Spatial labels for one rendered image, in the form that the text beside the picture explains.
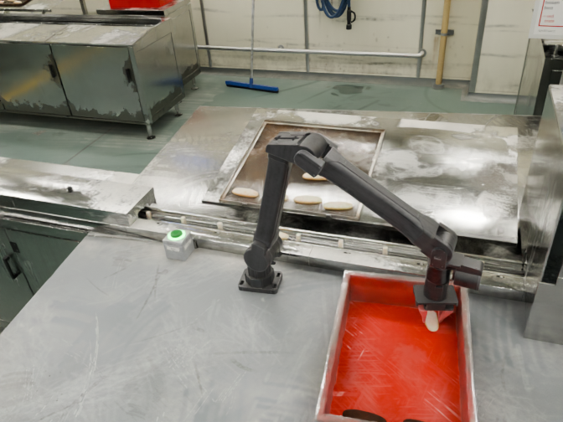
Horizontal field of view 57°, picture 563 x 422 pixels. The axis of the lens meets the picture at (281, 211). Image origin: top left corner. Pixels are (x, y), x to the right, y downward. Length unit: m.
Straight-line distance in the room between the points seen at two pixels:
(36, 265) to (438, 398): 1.64
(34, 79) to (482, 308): 4.17
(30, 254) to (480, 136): 1.80
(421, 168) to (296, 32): 3.68
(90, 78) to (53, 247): 2.57
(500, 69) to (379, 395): 3.96
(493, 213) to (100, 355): 1.24
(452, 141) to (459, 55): 3.21
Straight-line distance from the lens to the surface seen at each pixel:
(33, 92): 5.03
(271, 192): 1.32
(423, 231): 1.23
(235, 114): 2.69
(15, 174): 2.30
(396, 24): 5.19
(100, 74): 4.49
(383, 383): 1.33
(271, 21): 5.47
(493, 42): 4.87
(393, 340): 1.42
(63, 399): 1.45
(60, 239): 2.12
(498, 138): 2.09
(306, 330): 1.44
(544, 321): 1.46
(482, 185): 1.87
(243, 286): 1.56
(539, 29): 2.20
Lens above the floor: 1.87
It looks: 34 degrees down
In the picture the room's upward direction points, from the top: 4 degrees counter-clockwise
